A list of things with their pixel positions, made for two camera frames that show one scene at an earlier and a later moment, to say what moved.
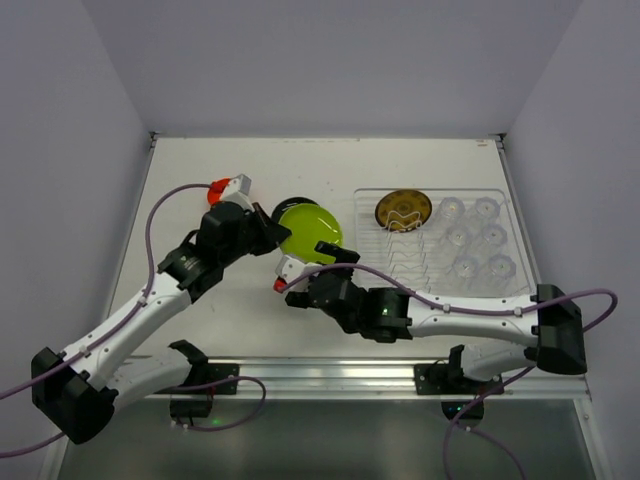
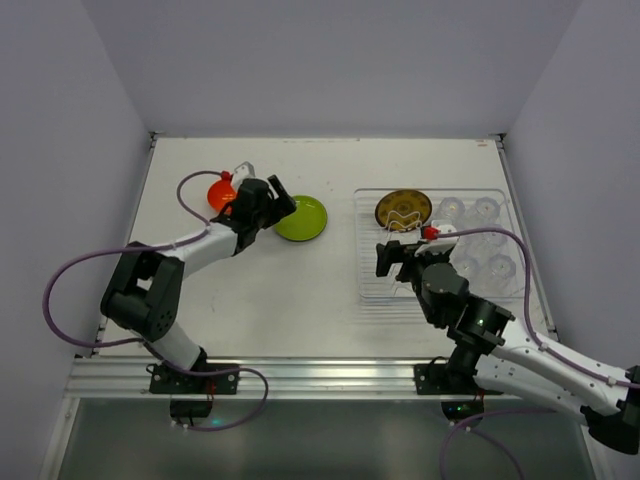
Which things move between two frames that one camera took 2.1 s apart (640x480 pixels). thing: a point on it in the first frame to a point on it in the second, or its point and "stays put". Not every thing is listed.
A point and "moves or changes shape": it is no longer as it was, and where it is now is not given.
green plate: (309, 224) moves or changes shape
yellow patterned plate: (403, 210) stays put
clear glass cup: (486, 210) stays put
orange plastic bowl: (215, 190) stays put
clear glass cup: (500, 273) stays put
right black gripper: (314, 282) to (397, 255)
